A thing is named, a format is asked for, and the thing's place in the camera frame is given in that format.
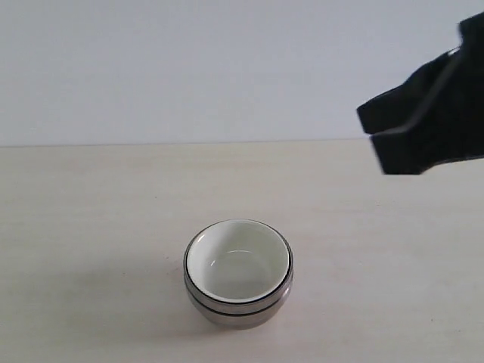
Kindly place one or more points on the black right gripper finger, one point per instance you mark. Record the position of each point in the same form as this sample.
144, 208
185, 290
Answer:
420, 144
432, 86

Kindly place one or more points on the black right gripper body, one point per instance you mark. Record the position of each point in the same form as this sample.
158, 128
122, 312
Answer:
470, 53

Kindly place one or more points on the white ceramic patterned bowl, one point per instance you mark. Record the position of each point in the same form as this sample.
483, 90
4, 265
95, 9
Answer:
238, 261

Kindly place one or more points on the smooth stainless steel bowl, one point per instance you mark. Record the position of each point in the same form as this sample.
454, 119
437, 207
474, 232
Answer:
240, 321

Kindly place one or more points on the ribbed stainless steel bowl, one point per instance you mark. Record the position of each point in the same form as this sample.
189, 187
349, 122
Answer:
193, 287

